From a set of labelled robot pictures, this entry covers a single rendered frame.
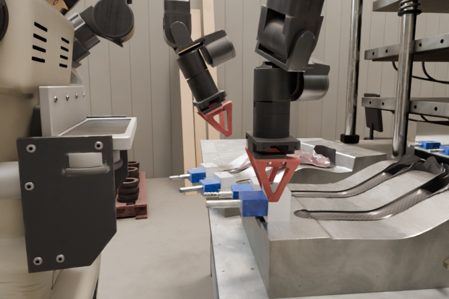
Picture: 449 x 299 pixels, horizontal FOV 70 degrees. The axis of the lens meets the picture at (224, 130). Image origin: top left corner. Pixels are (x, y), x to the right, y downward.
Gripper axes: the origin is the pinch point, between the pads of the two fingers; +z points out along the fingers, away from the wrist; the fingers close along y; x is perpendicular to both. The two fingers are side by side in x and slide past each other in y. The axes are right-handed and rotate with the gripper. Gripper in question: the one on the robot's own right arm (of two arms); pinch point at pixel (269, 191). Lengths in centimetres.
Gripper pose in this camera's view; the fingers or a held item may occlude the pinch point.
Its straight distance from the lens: 53.4
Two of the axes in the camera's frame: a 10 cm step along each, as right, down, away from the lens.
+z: 0.0, 9.9, 1.6
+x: -9.9, 0.2, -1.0
